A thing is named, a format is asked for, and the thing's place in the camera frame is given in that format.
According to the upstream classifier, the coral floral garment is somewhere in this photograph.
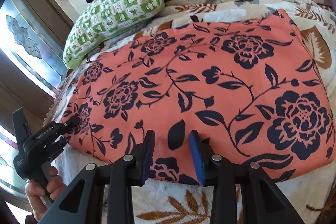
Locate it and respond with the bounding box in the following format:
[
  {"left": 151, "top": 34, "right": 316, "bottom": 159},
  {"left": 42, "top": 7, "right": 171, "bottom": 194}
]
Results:
[{"left": 62, "top": 10, "right": 335, "bottom": 184}]

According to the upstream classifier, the person's left hand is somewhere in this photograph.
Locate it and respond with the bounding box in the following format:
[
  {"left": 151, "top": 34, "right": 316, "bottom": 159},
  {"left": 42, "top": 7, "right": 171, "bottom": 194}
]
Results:
[{"left": 25, "top": 166, "right": 67, "bottom": 224}]

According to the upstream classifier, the cream leaf-print fleece blanket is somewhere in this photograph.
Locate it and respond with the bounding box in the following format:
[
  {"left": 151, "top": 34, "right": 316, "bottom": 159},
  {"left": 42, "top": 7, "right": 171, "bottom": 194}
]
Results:
[{"left": 43, "top": 0, "right": 336, "bottom": 224}]

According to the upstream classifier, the stained glass window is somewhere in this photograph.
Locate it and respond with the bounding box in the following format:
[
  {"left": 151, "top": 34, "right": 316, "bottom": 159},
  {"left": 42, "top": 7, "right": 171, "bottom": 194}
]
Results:
[{"left": 1, "top": 0, "right": 67, "bottom": 211}]

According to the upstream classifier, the green white patterned pillow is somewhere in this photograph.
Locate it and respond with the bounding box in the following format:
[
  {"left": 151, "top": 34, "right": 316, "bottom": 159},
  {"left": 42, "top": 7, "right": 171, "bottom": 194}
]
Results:
[{"left": 63, "top": 0, "right": 164, "bottom": 69}]

